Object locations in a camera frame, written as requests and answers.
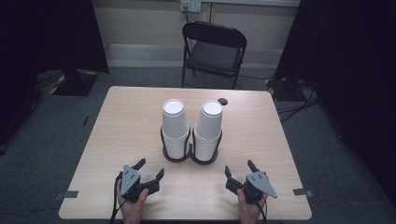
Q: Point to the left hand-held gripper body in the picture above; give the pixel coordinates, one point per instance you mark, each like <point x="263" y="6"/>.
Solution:
<point x="130" y="182"/>

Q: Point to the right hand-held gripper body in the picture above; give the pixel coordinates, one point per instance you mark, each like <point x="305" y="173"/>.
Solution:
<point x="258" y="183"/>

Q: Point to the black double cup holder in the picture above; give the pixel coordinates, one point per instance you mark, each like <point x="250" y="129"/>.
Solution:
<point x="189" y="157"/>

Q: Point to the stack of white paper cups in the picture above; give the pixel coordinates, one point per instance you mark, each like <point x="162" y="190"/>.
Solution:
<point x="209" y="124"/>
<point x="173" y="124"/>

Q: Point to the person's left hand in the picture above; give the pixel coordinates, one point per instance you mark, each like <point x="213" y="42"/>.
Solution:
<point x="132" y="211"/>

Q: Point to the person's right hand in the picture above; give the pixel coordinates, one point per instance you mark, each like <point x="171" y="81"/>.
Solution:
<point x="249" y="213"/>

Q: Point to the grey tape strip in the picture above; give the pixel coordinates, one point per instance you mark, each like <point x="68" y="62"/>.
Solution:
<point x="302" y="192"/>
<point x="67" y="194"/>

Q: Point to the black round table grommet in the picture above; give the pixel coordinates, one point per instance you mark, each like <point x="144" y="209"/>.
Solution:
<point x="222" y="101"/>

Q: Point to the black stand base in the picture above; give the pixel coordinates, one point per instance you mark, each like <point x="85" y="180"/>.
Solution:
<point x="285" y="90"/>
<point x="74" y="82"/>

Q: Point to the black folding chair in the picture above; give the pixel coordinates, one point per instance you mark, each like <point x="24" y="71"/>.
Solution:
<point x="214" y="57"/>

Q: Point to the black curtain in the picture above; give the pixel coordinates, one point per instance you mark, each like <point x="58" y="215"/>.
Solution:
<point x="351" y="77"/>
<point x="46" y="46"/>

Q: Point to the white wall socket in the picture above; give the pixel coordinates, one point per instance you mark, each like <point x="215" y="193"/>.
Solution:
<point x="190" y="5"/>

